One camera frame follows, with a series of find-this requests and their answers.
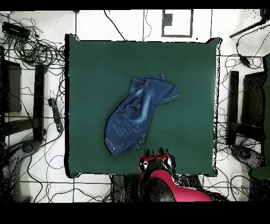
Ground blue denim jeans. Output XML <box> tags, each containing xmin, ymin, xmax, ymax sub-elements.
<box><xmin>103</xmin><ymin>74</ymin><xmax>179</xmax><ymax>157</ymax></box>

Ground dark flat panel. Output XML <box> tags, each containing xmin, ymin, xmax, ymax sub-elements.
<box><xmin>0</xmin><ymin>59</ymin><xmax>22</xmax><ymax>113</ymax></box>
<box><xmin>240</xmin><ymin>71</ymin><xmax>267</xmax><ymax>127</ymax></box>

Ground grey wheeled chair base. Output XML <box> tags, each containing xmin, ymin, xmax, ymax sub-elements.
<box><xmin>229</xmin><ymin>144</ymin><xmax>266</xmax><ymax>170</ymax></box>
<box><xmin>0</xmin><ymin>140</ymin><xmax>42</xmax><ymax>202</ymax></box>

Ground black power strip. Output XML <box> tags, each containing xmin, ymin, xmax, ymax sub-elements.
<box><xmin>47</xmin><ymin>97</ymin><xmax>64</xmax><ymax>133</ymax></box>

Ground dark green table cloth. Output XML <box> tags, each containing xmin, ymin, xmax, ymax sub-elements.
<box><xmin>64</xmin><ymin>33</ymin><xmax>221</xmax><ymax>178</ymax></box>

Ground green cloth sheet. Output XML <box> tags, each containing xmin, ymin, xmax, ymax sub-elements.
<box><xmin>250</xmin><ymin>53</ymin><xmax>270</xmax><ymax>180</ymax></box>

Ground black power adapter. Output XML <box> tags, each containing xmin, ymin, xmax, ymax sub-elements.
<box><xmin>238</xmin><ymin>54</ymin><xmax>251</xmax><ymax>68</ymax></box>

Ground small grey square tag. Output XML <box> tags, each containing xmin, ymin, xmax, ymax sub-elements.
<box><xmin>161</xmin><ymin>13</ymin><xmax>173</xmax><ymax>26</ymax></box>

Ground black tripod rod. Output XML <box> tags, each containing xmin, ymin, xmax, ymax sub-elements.
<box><xmin>229</xmin><ymin>9</ymin><xmax>270</xmax><ymax>39</ymax></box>

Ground black electronics box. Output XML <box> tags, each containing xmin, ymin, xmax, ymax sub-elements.
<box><xmin>2</xmin><ymin>21</ymin><xmax>32</xmax><ymax>40</ymax></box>

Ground black metal stand frame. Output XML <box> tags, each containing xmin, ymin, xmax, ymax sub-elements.
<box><xmin>0</xmin><ymin>63</ymin><xmax>48</xmax><ymax>142</ymax></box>
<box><xmin>226</xmin><ymin>70</ymin><xmax>264</xmax><ymax>146</ymax></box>

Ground grey square floor frame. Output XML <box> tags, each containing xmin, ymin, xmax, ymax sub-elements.
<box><xmin>161</xmin><ymin>9</ymin><xmax>194</xmax><ymax>38</ymax></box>

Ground tangled black cable bundle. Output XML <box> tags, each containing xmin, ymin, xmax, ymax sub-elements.
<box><xmin>0</xmin><ymin>16</ymin><xmax>66</xmax><ymax>71</ymax></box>

